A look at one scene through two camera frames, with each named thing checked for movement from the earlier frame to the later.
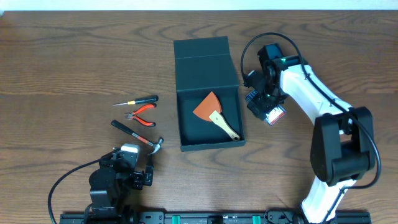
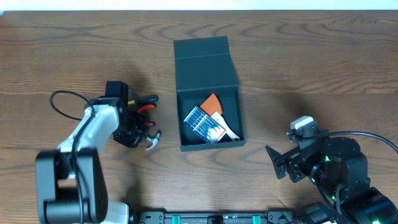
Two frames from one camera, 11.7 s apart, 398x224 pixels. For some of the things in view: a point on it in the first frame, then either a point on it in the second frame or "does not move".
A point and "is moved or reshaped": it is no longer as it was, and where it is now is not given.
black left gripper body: x=138 y=179 -> x=131 y=134
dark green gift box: x=203 y=66 does not move
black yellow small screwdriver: x=141 y=100 does not move
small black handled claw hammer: x=156 y=144 is moved or reshaped
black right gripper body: x=265 y=98 -> x=298 y=168
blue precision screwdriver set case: x=272 y=116 -> x=204 y=126
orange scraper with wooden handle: x=209 y=109 does not move
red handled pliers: x=132 y=116 does not move
